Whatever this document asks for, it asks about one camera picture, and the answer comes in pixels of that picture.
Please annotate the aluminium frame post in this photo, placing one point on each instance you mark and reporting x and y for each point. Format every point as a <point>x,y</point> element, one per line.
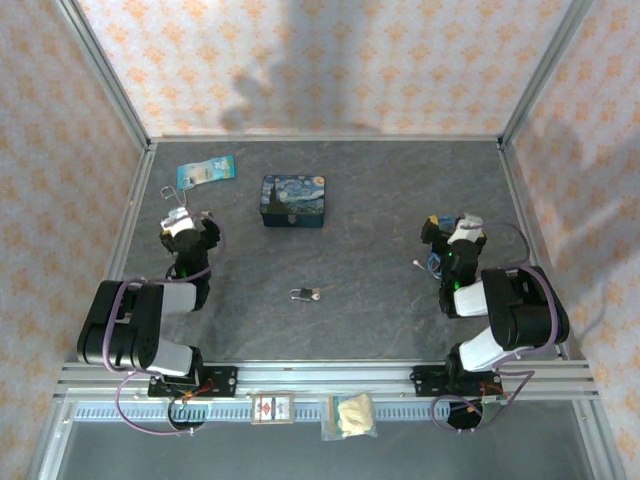
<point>107,80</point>
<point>542,75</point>

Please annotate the clear bag with cream filling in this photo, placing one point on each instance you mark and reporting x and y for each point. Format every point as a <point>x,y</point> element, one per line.
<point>355,414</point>

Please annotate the starry night tin box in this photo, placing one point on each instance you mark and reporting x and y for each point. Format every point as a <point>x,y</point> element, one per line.
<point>294,197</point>

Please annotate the light blue printed packet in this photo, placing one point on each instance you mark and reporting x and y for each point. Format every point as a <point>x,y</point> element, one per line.
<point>206,171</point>

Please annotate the small silver key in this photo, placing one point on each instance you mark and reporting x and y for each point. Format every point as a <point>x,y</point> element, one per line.
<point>315,295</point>

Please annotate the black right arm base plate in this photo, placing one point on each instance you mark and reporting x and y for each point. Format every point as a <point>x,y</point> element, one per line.
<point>425,381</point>

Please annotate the aluminium table edge rail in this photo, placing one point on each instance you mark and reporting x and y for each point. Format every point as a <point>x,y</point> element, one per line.
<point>517,200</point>
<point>125,230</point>

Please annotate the small framed card box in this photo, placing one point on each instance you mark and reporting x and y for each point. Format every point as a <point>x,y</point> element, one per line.
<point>271,409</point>

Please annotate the small white tipped stick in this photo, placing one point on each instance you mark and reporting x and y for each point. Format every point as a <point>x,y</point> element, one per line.
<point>419,265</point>

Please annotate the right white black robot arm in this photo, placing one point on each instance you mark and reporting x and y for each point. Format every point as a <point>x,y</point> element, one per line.
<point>525,310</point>

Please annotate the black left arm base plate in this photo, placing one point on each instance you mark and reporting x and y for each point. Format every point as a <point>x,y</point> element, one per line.
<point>225,381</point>

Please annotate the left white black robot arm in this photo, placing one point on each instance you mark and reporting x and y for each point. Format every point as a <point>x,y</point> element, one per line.
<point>125,325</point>

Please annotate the small black padlock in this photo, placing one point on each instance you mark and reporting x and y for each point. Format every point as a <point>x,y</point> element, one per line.
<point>298,294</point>

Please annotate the aluminium mounting rail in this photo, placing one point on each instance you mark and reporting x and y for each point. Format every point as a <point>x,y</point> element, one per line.
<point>325,377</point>

